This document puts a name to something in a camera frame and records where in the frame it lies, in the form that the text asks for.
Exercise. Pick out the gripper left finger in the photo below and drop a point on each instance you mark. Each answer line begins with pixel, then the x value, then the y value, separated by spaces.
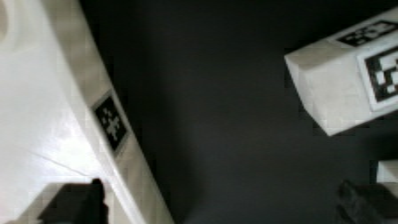
pixel 78 206

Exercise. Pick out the white table leg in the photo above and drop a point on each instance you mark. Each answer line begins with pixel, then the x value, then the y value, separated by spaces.
pixel 344 70
pixel 389 171

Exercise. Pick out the white square tabletop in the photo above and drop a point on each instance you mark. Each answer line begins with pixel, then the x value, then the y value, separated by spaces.
pixel 69 142

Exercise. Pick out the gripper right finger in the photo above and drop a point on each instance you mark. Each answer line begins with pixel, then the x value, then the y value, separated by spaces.
pixel 367 204

